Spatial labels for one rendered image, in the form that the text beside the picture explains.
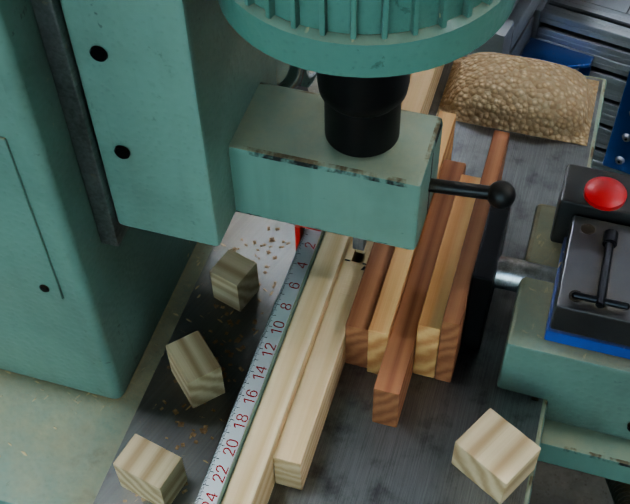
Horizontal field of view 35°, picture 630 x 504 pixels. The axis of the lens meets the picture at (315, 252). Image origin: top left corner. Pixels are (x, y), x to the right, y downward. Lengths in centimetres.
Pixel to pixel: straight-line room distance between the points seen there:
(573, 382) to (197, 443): 32
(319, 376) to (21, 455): 29
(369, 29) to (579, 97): 46
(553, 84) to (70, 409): 52
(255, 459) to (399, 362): 13
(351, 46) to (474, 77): 44
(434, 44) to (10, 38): 24
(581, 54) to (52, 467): 86
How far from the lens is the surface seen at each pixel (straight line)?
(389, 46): 53
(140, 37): 61
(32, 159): 67
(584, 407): 79
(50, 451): 89
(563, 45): 140
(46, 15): 62
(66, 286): 77
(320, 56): 54
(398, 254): 78
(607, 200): 75
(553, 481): 177
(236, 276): 91
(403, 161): 69
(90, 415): 90
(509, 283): 77
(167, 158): 67
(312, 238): 79
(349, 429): 76
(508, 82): 96
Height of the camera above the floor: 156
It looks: 51 degrees down
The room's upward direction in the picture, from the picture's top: 2 degrees counter-clockwise
